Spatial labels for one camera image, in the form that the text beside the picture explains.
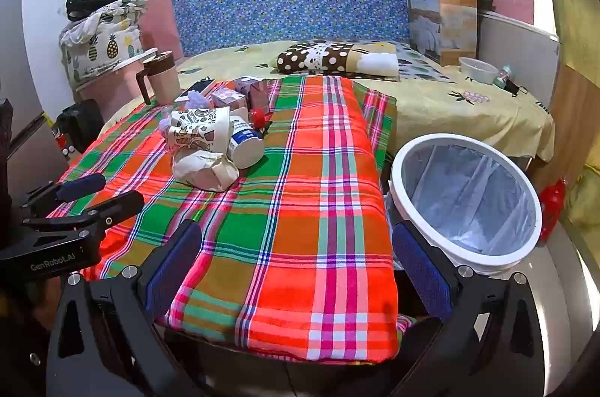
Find white smartphone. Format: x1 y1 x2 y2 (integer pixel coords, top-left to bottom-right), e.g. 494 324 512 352
174 79 217 102

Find purple drink carton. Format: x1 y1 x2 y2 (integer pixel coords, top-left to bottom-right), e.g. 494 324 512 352
233 76 269 108

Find beige mug brown lid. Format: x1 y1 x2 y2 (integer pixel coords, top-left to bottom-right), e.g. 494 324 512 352
135 49 183 106

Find red detergent bottle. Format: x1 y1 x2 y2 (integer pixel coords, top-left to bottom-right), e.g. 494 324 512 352
538 177 567 245

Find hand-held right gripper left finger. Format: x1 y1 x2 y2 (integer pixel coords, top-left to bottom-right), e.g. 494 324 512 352
47 218 203 397

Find small green bottle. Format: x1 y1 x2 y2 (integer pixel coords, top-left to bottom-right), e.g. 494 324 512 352
493 64 513 89

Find white board panel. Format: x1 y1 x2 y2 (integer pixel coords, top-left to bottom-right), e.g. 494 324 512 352
478 10 562 109

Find grey refrigerator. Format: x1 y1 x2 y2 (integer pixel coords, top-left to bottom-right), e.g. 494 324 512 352
0 0 71 201

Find pink drink carton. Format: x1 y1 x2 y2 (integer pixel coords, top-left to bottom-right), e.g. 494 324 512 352
211 90 248 111

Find black fabric bag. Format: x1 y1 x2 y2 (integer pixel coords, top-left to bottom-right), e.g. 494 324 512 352
55 101 105 154

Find clear plastic bowl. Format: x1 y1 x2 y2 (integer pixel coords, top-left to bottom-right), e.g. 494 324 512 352
458 56 500 86

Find pineapple print storage bag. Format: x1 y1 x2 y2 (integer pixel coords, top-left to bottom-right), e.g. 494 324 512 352
59 0 151 87

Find white round trash bin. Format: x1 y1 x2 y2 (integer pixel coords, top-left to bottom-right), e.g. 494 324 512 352
387 133 543 278

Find yellow curtain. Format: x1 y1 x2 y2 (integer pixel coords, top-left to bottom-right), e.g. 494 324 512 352
520 0 600 238

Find wooden cabinet panel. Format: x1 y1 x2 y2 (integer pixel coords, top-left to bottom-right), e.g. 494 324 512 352
529 64 600 192

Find brown polka dot pillow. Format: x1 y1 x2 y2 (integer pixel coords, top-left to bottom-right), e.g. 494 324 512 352
276 41 401 83

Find small red canister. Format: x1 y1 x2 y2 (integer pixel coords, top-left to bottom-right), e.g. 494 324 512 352
52 123 71 159

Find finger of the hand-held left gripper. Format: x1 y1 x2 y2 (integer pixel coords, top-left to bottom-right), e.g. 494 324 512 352
21 173 108 215
19 190 145 238

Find small red bottle cap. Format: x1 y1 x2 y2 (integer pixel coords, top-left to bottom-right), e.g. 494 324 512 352
247 107 273 132

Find plaid tablecloth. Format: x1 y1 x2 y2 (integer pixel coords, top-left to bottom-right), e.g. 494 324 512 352
47 76 416 363

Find white bottle blue label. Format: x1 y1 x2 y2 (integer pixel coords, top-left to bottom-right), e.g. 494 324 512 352
227 106 266 169

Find pink plastic cabinet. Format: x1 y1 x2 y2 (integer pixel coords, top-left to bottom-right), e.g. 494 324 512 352
75 48 160 117

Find translucent plastic bin liner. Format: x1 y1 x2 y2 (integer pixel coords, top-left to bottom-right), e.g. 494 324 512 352
398 141 535 255

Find cardboard box with picture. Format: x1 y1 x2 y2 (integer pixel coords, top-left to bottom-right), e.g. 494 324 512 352
397 0 495 67

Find yellow printed bedsheet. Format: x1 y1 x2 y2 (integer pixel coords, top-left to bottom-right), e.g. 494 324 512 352
100 38 556 163

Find paper bag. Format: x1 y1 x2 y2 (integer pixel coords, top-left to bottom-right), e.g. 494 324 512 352
172 148 241 192

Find black face mask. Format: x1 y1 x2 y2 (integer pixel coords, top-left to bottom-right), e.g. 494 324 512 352
504 78 530 98

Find patterned paper cup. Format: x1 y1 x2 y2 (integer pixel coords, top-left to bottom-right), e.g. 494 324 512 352
171 107 231 132
166 126 231 152

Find white fruit print pillow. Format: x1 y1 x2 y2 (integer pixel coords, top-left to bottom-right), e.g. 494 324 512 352
394 41 458 85

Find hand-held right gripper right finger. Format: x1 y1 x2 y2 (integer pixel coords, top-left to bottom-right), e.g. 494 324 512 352
389 219 549 397

